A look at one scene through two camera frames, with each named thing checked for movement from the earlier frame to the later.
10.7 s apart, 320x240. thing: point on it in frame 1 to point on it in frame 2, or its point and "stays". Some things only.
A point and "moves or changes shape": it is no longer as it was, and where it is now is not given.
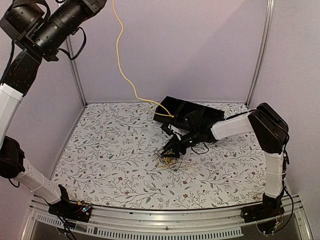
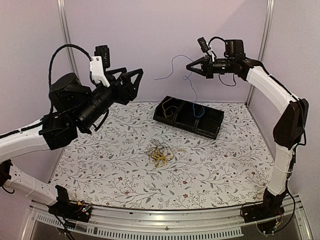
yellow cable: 166,162 moves or changes shape
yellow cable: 133,87 to 165,115
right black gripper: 172,145 to 205,71
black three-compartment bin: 182,113 stays
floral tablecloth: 112,161 stays
